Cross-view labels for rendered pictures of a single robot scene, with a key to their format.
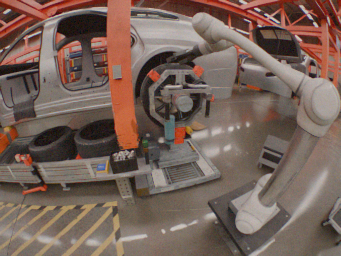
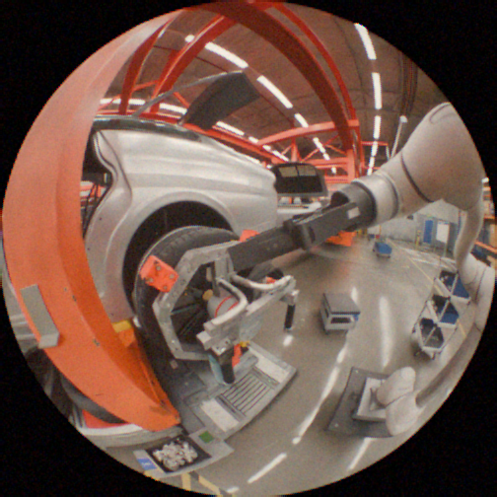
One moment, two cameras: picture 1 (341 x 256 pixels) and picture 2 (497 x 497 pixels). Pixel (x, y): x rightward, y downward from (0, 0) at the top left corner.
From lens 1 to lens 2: 78 cm
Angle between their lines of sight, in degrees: 31
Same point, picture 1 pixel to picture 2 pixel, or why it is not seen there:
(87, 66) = not seen: hidden behind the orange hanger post
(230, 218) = (362, 426)
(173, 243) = (299, 471)
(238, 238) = (380, 433)
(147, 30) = (140, 155)
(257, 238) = not seen: hidden behind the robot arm
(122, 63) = (39, 278)
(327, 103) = not seen: outside the picture
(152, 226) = (259, 471)
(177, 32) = (197, 163)
